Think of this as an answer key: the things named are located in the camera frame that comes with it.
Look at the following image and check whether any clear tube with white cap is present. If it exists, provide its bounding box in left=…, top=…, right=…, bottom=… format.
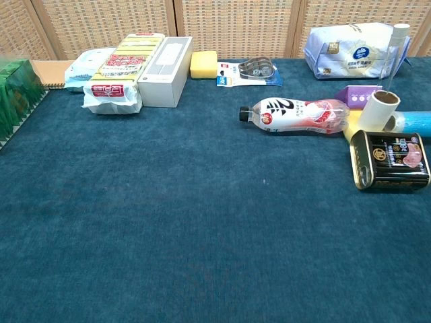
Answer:
left=376, top=22, right=411, bottom=95

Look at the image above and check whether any light blue cylinder tube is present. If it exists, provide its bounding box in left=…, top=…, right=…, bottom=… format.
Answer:
left=385, top=110, right=431, bottom=137

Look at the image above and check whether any teal table cloth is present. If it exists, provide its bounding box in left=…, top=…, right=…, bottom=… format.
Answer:
left=0, top=56, right=431, bottom=323

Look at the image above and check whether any clear drink bottle pink label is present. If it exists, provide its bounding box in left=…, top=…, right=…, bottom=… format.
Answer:
left=238, top=96, right=351, bottom=135

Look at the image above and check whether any correction tape blister pack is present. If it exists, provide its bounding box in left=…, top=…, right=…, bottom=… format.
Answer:
left=216, top=57, right=283, bottom=87

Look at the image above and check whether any large yellow sponge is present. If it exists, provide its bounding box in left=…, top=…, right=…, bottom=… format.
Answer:
left=189, top=50, right=218, bottom=80

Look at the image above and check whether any long white grey box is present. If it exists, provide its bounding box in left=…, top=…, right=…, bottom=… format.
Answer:
left=137, top=36, right=194, bottom=108

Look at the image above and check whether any yellow sponge multipack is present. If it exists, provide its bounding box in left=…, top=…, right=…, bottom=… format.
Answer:
left=81, top=32, right=166, bottom=115

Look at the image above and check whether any wicker folding screen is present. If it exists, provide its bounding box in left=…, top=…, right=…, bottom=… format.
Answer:
left=0, top=0, right=431, bottom=61

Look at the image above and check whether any small yellow sponge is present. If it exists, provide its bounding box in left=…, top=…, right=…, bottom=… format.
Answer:
left=343, top=110, right=366, bottom=140

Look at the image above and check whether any purple cardboard box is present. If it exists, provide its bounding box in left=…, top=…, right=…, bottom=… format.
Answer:
left=334, top=84, right=388, bottom=110

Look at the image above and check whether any white blue wet wipes pack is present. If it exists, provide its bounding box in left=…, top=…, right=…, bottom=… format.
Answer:
left=63, top=47, right=117, bottom=92

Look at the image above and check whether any black gold luncheon meat can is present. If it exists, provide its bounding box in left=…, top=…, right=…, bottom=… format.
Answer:
left=349, top=129, right=431, bottom=192

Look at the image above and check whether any white blue tissue pack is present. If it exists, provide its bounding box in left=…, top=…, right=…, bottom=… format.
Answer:
left=302, top=22, right=411, bottom=80

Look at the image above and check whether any brown spiral notebook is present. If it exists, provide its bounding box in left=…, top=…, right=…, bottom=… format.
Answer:
left=31, top=59, right=75, bottom=90

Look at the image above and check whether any green box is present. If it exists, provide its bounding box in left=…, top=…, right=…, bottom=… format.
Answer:
left=0, top=59, right=48, bottom=151

